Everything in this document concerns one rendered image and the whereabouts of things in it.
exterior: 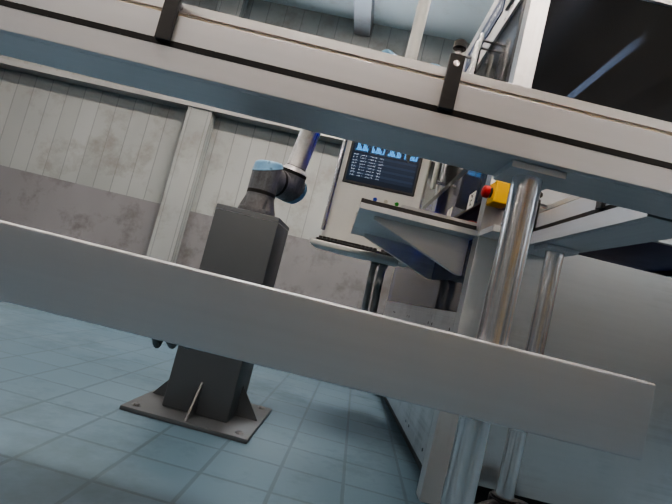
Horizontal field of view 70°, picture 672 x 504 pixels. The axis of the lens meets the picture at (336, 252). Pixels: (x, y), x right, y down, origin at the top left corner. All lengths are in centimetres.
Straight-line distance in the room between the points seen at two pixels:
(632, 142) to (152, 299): 79
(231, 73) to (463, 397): 62
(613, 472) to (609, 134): 124
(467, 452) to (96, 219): 595
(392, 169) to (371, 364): 198
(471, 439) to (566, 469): 100
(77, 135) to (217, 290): 616
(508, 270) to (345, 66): 42
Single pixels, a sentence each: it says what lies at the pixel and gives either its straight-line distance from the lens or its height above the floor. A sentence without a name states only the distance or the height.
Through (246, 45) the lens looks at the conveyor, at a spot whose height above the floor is 91.
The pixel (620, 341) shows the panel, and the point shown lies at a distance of 182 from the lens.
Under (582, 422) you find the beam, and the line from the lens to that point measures 87.
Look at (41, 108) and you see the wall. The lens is 723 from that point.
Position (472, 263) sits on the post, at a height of 77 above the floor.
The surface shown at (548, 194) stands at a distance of 174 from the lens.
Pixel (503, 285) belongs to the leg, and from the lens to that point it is 82.
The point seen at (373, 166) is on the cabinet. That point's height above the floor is 129.
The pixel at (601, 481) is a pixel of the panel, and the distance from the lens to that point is 187.
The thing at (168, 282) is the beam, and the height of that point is 52.
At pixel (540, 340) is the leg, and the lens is 146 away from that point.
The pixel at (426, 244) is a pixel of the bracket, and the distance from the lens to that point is 169.
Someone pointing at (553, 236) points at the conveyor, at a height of 85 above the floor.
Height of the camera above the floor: 57
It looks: 5 degrees up
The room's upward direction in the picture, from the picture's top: 14 degrees clockwise
